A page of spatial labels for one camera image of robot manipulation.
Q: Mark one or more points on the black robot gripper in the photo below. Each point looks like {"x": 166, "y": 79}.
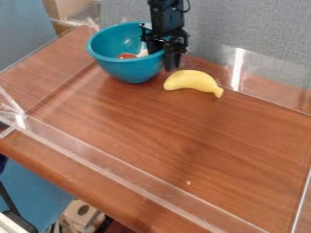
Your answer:
{"x": 166, "y": 30}

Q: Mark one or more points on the yellow toy banana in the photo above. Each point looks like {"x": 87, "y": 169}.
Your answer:
{"x": 195, "y": 80}

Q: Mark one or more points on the blue plastic bowl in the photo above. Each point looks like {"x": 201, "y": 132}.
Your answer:
{"x": 119, "y": 39}

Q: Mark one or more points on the red and white toy mushroom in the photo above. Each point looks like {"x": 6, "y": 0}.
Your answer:
{"x": 131, "y": 54}

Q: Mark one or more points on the wooden shelf in background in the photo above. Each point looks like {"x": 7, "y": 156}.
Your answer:
{"x": 71, "y": 13}

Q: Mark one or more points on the wooden block with hole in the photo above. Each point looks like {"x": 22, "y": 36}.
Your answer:
{"x": 81, "y": 218}

